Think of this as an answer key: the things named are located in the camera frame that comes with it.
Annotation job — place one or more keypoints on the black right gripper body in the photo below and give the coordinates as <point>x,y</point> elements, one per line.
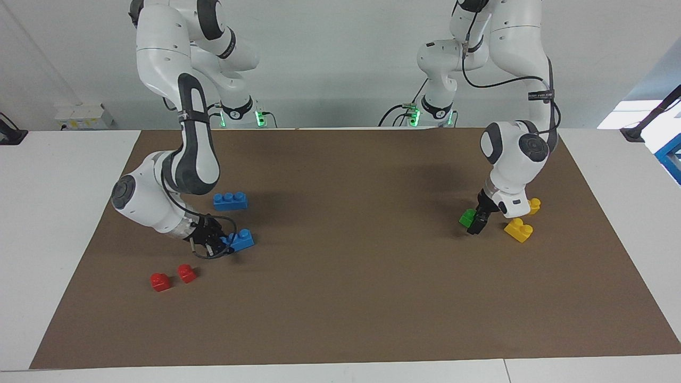
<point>206,231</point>

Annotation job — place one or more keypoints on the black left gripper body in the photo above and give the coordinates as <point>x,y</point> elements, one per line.
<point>487,205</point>

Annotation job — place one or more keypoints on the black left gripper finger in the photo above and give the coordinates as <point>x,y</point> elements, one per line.
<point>477,224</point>

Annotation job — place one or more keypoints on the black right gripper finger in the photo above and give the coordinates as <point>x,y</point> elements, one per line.
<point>222,249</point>
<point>223,234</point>

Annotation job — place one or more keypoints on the green two-stud brick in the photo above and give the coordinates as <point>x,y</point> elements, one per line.
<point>467,218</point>

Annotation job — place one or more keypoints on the blue three-stud brick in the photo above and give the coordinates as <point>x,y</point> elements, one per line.
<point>243,240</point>
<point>230,202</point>

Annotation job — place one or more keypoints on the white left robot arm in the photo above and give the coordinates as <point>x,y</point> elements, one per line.
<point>516,42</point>

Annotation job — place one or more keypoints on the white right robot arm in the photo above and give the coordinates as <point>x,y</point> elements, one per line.
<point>159,42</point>

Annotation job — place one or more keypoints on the yellow two-stud brick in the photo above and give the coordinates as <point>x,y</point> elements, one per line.
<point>518,231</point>
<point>534,205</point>

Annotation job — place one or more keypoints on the red single-stud brick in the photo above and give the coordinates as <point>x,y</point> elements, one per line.
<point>160,283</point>
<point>187,274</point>

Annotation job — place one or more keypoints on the brown table mat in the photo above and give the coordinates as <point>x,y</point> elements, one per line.
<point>346,298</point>

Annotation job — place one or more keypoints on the black stand with clamp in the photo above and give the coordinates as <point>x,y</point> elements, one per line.
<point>633,133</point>

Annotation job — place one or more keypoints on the white power strip box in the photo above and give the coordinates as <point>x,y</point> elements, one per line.
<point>82,117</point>

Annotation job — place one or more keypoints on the black table clamp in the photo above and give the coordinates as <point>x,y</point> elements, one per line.
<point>13,137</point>

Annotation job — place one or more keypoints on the blue metal frame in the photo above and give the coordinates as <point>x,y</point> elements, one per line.
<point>671,157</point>

